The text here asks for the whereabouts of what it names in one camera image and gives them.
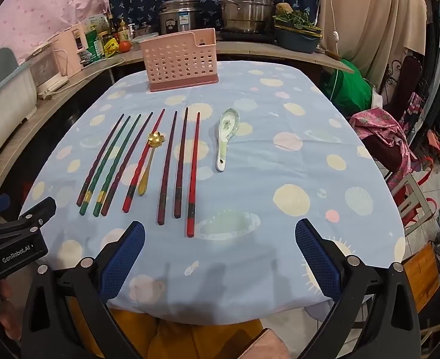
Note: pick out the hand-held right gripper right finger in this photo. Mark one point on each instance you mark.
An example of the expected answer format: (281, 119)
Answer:
(319, 258)

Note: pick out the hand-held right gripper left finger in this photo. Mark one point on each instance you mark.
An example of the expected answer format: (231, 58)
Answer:
(124, 258)

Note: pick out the green chopstick gold band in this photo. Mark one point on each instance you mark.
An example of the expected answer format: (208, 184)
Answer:
(118, 164)
(106, 165)

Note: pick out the dark maroon wavy chopstick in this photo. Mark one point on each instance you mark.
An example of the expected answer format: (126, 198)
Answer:
(128, 163)

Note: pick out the red chopstick black band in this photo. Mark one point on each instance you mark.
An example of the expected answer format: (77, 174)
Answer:
(194, 174)
(144, 160)

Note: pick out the gold flower-shaped spoon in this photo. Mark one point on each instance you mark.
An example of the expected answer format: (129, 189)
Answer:
(156, 138)

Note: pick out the white ceramic soup spoon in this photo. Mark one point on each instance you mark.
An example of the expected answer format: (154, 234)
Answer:
(229, 119)

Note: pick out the pink perforated utensil holder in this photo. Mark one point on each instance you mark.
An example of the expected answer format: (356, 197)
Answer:
(178, 60)

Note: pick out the person's left hand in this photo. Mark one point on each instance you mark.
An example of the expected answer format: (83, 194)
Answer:
(8, 306)

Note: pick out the blue printed tablecloth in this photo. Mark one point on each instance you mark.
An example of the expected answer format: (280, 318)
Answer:
(279, 179)

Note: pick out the wooden stool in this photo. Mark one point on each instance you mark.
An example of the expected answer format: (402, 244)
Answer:
(422, 273)

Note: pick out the white storage box teal lid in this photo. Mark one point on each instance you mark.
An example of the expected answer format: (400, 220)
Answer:
(2, 97)

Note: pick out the white plastic stool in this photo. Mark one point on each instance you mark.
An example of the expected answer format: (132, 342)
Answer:
(414, 202)

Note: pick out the white power strip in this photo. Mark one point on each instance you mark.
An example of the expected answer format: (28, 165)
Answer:
(51, 89)

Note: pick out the pink floral cloth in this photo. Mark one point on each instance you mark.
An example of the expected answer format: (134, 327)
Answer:
(377, 127)

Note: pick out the pink kitchen appliance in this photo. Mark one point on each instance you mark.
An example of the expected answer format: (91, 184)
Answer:
(70, 50)

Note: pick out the green can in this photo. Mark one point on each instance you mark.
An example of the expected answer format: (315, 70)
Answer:
(93, 46)

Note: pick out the green bag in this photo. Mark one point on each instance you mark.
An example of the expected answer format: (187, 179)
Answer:
(349, 86)

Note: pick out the yellow packet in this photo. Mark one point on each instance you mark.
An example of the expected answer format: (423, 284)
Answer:
(112, 48)

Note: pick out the red tomato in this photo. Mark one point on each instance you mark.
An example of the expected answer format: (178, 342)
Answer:
(124, 46)

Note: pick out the dark sauce bottle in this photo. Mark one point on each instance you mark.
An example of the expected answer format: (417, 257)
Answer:
(111, 24)

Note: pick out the yellow oil bottle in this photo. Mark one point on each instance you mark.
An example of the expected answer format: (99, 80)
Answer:
(123, 30)

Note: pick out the dark metal chair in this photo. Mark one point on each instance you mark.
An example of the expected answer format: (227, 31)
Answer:
(407, 78)

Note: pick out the pink dotted cloth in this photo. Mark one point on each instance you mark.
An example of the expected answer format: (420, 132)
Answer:
(36, 3)

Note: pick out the blue planter with greens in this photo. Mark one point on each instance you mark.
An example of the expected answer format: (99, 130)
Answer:
(298, 39)

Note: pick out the black induction cooker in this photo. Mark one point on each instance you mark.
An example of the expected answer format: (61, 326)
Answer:
(246, 36)

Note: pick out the stainless steel rice cooker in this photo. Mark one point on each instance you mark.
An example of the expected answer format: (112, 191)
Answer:
(178, 17)

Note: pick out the beige curtain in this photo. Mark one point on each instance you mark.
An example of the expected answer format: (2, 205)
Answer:
(369, 18)

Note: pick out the brown lumpy vegetable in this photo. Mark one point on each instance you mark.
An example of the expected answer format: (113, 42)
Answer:
(284, 8)

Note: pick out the stainless steel steamer pot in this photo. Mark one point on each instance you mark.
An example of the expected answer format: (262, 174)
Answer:
(246, 3)

